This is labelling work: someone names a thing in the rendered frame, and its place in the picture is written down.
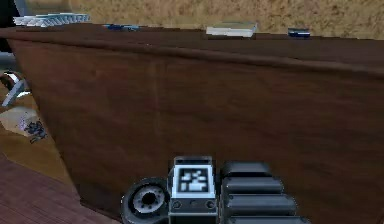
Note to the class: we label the dark brown wooden cabinet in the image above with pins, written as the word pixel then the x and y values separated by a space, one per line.
pixel 200 110

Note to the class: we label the blue flat phone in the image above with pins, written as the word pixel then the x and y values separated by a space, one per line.
pixel 121 27

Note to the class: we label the grey metal chair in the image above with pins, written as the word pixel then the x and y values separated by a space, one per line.
pixel 13 87

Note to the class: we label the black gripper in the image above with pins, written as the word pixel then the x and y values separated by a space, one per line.
pixel 146 201

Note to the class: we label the dark blue small box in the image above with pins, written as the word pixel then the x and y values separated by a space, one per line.
pixel 299 32

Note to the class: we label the white book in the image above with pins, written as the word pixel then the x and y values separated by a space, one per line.
pixel 231 29

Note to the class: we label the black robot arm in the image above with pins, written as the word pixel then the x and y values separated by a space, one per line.
pixel 233 193

